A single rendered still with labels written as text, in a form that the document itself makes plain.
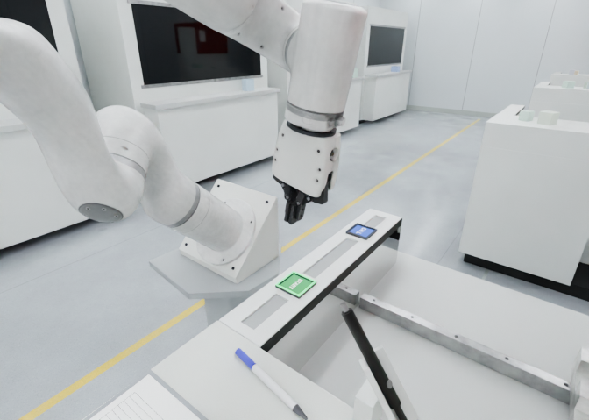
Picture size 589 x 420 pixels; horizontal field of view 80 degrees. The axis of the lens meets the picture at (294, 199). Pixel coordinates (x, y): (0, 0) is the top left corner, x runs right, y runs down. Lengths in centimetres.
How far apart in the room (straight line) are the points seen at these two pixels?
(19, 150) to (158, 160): 231
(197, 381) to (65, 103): 42
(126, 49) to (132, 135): 284
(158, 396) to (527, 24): 832
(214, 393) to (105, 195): 36
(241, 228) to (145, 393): 51
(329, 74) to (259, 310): 40
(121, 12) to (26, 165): 144
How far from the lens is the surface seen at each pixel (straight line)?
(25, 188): 311
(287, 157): 55
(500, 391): 79
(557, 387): 81
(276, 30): 56
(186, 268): 102
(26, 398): 206
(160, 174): 79
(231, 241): 92
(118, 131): 73
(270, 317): 62
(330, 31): 47
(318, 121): 49
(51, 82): 58
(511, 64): 847
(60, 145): 64
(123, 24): 356
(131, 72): 356
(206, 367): 55
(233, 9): 42
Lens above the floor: 137
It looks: 23 degrees down
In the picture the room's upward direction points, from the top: straight up
